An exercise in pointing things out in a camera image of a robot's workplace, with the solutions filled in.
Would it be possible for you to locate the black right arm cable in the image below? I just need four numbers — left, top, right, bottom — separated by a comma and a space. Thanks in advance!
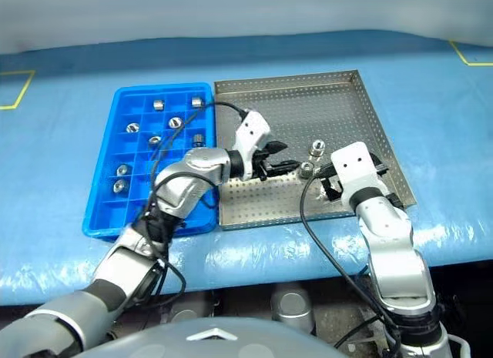
300, 162, 404, 338

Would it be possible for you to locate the silver grey cylinder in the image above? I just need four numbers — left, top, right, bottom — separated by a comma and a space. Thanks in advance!
270, 286, 315, 333
168, 306, 202, 325

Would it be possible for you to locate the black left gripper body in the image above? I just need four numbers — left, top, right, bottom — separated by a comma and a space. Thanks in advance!
244, 146, 275, 182

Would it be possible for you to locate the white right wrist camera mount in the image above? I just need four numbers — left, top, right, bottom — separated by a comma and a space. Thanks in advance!
330, 141, 387, 203

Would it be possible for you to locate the grey robot torso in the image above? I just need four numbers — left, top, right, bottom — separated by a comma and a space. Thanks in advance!
71, 316, 350, 358

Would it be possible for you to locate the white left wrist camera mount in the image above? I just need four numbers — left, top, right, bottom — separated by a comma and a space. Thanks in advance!
233, 109, 272, 167

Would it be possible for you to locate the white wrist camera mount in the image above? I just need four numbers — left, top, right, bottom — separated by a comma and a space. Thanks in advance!
233, 109, 272, 167
330, 141, 387, 203

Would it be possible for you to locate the blue plastic compartment tray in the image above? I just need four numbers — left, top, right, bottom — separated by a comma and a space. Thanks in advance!
82, 82, 218, 242

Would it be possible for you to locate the perforated steel tray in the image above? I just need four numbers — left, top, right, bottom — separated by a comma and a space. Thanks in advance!
213, 69, 418, 232

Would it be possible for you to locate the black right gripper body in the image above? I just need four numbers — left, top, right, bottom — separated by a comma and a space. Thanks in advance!
330, 176, 345, 201

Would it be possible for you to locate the yellow tape marking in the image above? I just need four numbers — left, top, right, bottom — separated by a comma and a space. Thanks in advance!
448, 39, 493, 67
0, 69, 37, 111

